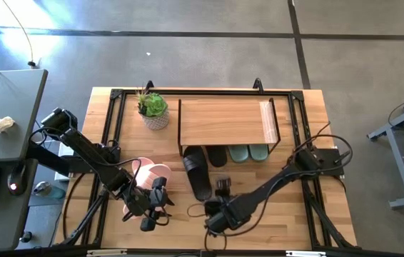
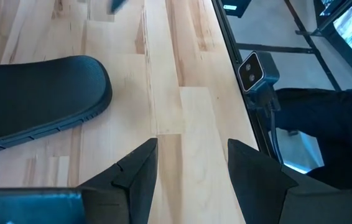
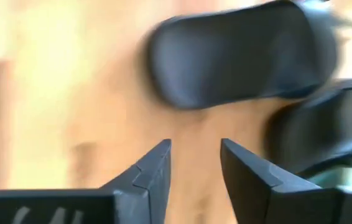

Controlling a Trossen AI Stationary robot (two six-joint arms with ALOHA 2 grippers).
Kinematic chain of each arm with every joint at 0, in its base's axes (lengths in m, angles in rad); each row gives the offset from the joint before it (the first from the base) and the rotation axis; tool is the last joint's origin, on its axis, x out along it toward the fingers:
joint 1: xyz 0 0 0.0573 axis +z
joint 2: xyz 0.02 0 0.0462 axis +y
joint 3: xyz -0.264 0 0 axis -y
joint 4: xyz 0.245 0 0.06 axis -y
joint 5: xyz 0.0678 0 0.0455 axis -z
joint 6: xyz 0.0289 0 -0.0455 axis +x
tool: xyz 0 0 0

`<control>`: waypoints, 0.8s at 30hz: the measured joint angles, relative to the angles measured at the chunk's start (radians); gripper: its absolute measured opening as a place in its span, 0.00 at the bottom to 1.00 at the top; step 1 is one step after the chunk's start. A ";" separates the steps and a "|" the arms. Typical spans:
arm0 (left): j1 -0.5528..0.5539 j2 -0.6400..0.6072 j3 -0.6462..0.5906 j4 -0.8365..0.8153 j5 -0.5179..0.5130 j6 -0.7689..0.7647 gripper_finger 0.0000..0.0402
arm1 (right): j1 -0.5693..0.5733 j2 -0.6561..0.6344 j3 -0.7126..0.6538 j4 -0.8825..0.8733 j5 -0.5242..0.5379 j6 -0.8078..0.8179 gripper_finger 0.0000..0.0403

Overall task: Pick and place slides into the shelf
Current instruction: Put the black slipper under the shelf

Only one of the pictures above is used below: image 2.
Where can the grey table-level camera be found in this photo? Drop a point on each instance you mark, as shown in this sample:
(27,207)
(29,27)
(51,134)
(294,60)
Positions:
(253,73)

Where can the black rubber slide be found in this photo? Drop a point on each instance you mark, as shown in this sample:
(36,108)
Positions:
(39,93)

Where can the black box white labels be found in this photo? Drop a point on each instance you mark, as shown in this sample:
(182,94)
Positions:
(235,7)

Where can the black rig frame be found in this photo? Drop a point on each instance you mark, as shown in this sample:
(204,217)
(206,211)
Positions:
(225,40)

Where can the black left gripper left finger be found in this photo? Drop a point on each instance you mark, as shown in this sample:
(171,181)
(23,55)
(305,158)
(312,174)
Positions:
(132,193)

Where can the person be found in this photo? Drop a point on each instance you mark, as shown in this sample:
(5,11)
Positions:
(334,124)

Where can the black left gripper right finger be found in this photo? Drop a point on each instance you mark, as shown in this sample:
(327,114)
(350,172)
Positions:
(263,193)

